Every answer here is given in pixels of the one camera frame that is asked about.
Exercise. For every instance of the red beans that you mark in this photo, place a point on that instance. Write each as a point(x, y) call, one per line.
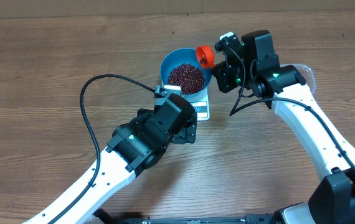
point(188, 77)

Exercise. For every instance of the clear plastic container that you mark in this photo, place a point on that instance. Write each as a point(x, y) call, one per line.
point(308, 74)

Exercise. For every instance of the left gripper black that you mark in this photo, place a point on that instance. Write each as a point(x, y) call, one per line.
point(183, 137)

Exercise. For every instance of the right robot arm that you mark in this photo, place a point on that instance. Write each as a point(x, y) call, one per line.
point(251, 64)

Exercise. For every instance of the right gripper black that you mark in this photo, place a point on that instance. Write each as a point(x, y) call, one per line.
point(224, 73)

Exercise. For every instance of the white kitchen scale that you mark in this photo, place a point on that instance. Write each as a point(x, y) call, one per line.
point(200, 102)

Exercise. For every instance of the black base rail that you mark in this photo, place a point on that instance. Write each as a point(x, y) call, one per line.
point(135, 218)

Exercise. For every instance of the blue bowl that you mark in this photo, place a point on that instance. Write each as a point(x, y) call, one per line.
point(178, 57)

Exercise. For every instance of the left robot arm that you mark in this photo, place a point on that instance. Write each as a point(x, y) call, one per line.
point(133, 148)

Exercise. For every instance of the red measuring scoop blue handle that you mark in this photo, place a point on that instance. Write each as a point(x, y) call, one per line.
point(205, 56)

